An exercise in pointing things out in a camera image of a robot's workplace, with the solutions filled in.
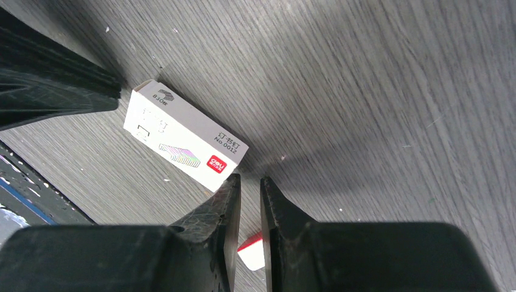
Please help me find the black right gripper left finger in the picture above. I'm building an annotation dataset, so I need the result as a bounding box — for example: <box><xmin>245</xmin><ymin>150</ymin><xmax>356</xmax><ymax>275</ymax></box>
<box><xmin>1</xmin><ymin>174</ymin><xmax>241</xmax><ymax>291</ymax></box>

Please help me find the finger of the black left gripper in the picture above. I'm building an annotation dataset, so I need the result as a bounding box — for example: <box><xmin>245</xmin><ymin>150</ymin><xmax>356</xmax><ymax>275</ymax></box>
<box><xmin>1</xmin><ymin>9</ymin><xmax>121</xmax><ymax>130</ymax></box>

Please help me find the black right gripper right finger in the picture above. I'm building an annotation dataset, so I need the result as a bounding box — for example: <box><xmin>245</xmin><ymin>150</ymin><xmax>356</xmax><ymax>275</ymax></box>
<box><xmin>260</xmin><ymin>177</ymin><xmax>497</xmax><ymax>291</ymax></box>

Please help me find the red white staple box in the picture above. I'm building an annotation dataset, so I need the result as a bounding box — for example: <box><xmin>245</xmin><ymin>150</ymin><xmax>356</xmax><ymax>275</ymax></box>
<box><xmin>237</xmin><ymin>232</ymin><xmax>265</xmax><ymax>271</ymax></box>

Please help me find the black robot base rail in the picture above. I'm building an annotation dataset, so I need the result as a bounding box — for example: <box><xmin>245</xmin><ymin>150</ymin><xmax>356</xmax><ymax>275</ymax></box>
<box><xmin>1</xmin><ymin>142</ymin><xmax>95</xmax><ymax>225</ymax></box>

